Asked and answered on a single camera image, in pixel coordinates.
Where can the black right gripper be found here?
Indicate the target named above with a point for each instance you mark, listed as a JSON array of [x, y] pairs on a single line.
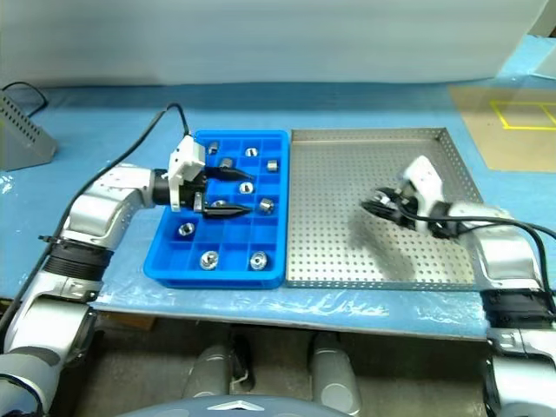
[[404, 208]]

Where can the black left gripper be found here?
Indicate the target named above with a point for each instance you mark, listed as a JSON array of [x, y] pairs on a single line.
[[193, 193]]

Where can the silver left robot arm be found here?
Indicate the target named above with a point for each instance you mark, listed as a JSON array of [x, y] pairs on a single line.
[[100, 204]]

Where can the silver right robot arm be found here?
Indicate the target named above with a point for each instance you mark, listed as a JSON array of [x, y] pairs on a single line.
[[499, 247]]

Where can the perforated steel tray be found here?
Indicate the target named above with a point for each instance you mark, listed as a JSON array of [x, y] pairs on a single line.
[[330, 243]]

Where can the blue plastic compartment tray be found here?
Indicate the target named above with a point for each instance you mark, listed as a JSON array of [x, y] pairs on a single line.
[[174, 260]]

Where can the brown cardboard mat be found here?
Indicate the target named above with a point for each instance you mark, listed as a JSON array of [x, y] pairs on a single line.
[[521, 147]]

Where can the blue table cover sheet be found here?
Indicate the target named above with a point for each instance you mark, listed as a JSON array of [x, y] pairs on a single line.
[[87, 130]]

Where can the dark rounded shape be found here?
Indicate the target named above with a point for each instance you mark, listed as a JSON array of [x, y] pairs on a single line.
[[242, 360]]

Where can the grey rounded robot leg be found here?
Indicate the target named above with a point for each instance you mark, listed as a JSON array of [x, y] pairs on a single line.
[[334, 373], [208, 369]]

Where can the white foam board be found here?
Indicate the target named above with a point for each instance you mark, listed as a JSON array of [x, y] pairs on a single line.
[[549, 69]]

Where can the grey perforated metal stand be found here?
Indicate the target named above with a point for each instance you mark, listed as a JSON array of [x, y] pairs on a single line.
[[21, 139]]

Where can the grey robot torso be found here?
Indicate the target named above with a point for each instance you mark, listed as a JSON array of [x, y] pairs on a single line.
[[239, 408]]

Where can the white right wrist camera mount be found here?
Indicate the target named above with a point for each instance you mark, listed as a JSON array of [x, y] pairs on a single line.
[[428, 178]]

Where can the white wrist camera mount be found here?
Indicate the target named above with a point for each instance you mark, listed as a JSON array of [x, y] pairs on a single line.
[[187, 158], [428, 178]]

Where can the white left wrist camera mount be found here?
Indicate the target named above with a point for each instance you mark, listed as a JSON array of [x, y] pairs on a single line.
[[187, 158]]

